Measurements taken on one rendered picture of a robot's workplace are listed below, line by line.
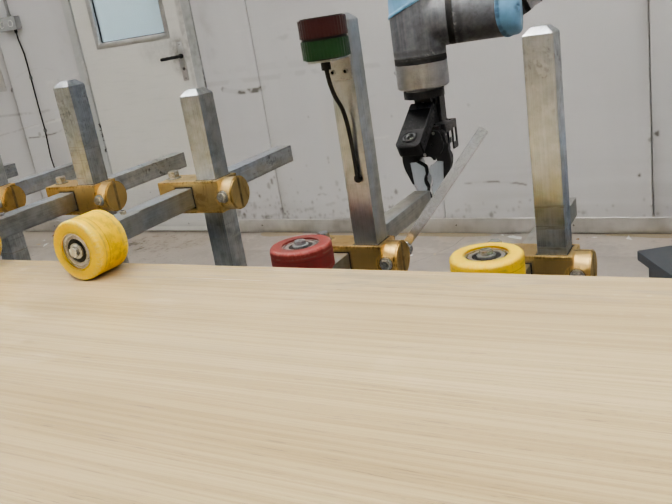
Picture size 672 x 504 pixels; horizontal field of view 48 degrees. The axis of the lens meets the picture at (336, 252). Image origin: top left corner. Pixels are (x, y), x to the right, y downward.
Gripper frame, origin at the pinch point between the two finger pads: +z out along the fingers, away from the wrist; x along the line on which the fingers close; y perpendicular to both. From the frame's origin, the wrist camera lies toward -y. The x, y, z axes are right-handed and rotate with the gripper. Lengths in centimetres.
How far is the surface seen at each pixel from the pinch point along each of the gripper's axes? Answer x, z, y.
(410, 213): -1.4, -2.1, -13.4
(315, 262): -3.1, -6.4, -47.7
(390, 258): -7.6, -2.6, -35.9
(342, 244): -0.3, -4.3, -35.2
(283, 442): -21, -7, -85
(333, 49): -6, -31, -40
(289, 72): 166, -8, 231
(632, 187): -5, 60, 230
